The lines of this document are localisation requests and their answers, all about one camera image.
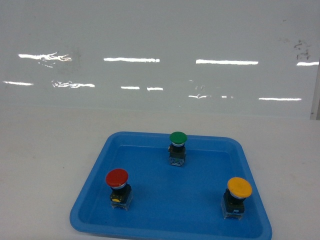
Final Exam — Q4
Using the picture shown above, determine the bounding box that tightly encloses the blue plastic tray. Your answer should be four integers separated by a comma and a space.
69, 132, 272, 240

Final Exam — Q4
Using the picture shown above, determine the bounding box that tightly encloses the white whiteboard panel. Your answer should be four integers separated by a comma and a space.
0, 0, 320, 119

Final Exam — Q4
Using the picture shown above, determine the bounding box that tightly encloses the red mushroom push button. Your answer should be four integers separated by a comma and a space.
105, 168, 133, 211

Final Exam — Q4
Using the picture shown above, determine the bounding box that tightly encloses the yellow mushroom push button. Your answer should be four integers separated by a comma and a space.
221, 177, 253, 220

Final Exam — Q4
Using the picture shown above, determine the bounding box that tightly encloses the green mushroom push button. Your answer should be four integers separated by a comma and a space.
168, 131, 188, 167

